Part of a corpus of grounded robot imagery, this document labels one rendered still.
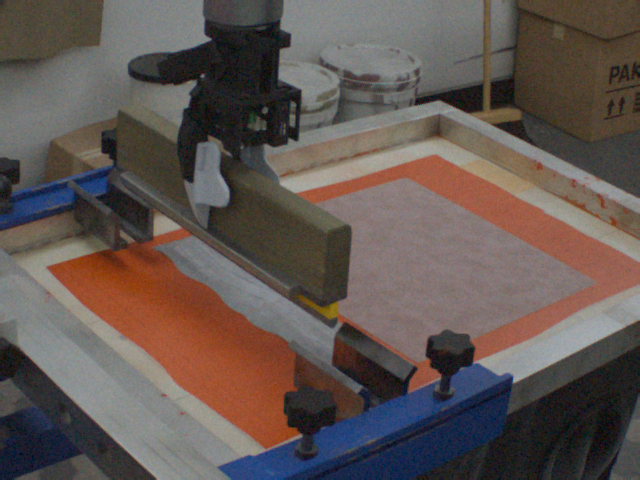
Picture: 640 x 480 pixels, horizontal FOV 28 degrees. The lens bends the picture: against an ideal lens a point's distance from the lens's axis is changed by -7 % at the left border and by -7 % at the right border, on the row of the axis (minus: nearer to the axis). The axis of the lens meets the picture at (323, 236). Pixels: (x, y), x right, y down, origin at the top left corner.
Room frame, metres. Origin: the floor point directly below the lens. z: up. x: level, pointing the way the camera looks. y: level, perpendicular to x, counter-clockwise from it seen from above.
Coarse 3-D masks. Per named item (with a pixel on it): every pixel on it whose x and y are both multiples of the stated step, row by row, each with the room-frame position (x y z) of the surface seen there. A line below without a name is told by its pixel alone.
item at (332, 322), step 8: (144, 200) 1.27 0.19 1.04; (168, 216) 1.23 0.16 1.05; (192, 232) 1.20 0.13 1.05; (200, 240) 1.19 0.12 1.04; (224, 256) 1.16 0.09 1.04; (248, 272) 1.13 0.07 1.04; (272, 288) 1.10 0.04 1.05; (296, 304) 1.07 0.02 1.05; (304, 304) 1.06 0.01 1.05; (312, 312) 1.06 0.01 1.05; (320, 320) 1.05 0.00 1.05; (328, 320) 1.04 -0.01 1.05; (336, 320) 1.04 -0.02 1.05
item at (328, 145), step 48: (288, 144) 1.58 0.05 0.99; (336, 144) 1.61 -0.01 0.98; (384, 144) 1.67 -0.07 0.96; (480, 144) 1.68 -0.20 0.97; (528, 144) 1.66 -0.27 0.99; (576, 192) 1.54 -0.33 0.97; (624, 192) 1.52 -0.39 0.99; (0, 240) 1.28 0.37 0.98; (48, 240) 1.32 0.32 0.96; (96, 336) 1.07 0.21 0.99; (576, 336) 1.14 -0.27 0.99; (624, 336) 1.17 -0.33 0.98; (144, 384) 1.00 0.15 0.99; (528, 384) 1.06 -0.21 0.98; (192, 432) 0.93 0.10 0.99
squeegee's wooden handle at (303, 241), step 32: (128, 128) 1.28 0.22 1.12; (160, 128) 1.24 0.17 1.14; (128, 160) 1.28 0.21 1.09; (160, 160) 1.23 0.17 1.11; (224, 160) 1.17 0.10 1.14; (256, 192) 1.11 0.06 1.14; (288, 192) 1.10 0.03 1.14; (224, 224) 1.14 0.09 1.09; (256, 224) 1.10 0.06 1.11; (288, 224) 1.07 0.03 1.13; (320, 224) 1.04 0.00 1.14; (288, 256) 1.07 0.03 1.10; (320, 256) 1.03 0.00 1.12; (320, 288) 1.03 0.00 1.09
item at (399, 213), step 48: (336, 192) 1.52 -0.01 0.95; (384, 192) 1.53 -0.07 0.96; (432, 192) 1.54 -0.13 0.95; (480, 192) 1.56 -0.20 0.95; (384, 240) 1.40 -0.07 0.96; (432, 240) 1.41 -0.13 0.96; (96, 288) 1.23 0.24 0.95; (144, 288) 1.24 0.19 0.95; (192, 288) 1.25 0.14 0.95; (144, 336) 1.14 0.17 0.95
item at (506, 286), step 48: (480, 240) 1.42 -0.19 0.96; (528, 240) 1.43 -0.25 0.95; (576, 240) 1.44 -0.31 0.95; (384, 288) 1.28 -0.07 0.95; (432, 288) 1.29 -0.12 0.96; (480, 288) 1.30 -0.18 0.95; (528, 288) 1.30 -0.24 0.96; (576, 288) 1.31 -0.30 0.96; (624, 288) 1.32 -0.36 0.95; (192, 336) 1.15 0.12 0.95; (240, 336) 1.16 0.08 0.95; (384, 336) 1.18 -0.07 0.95; (480, 336) 1.19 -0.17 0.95; (528, 336) 1.20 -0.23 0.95; (192, 384) 1.06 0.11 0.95; (240, 384) 1.07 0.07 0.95; (288, 384) 1.08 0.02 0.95; (288, 432) 0.99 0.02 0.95
